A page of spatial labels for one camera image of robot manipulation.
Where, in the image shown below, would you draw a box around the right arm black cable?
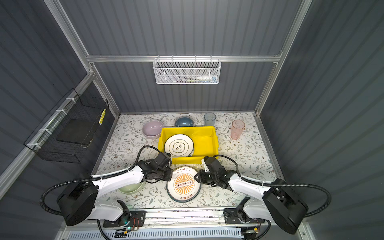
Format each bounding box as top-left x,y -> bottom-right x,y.
214,154 -> 332,240

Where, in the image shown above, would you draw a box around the grey translucent cup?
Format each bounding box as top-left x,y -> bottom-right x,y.
204,113 -> 216,127

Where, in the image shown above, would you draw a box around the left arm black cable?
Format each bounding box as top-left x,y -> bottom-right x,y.
39,145 -> 164,240

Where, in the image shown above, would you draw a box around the black wire basket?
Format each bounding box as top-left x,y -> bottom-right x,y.
24,90 -> 109,164

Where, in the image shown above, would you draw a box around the white plate teal rim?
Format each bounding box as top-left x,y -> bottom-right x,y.
164,134 -> 195,158

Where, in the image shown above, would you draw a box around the pink translucent cup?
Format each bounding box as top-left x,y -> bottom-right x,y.
231,120 -> 245,140

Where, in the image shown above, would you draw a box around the items in white basket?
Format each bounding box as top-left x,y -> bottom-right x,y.
167,76 -> 219,84

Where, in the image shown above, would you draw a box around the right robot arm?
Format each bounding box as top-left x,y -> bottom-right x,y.
194,155 -> 308,235

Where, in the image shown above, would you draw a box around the purple ceramic bowl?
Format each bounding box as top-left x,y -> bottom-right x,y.
142,120 -> 164,139

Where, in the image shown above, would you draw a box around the yellow plastic bin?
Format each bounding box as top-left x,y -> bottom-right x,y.
158,127 -> 219,165

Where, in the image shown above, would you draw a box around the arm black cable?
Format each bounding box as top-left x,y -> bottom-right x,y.
214,154 -> 332,240
39,145 -> 164,240

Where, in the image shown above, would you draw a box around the white wire mesh basket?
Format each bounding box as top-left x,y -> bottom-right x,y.
153,57 -> 222,85

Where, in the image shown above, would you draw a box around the yellow tag on basket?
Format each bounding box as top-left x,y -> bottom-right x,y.
98,109 -> 106,125

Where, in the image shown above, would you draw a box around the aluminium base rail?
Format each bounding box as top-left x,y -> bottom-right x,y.
59,205 -> 307,233

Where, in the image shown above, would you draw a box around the green ceramic bowl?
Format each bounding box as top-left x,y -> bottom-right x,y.
118,183 -> 144,195

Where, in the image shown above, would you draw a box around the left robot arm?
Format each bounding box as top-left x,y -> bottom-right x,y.
57,153 -> 172,226

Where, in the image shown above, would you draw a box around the orange sunburst plate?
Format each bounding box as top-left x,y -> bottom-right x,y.
167,166 -> 201,203

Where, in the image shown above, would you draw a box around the dark blue ceramic bowl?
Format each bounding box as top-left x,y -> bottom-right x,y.
175,116 -> 194,127

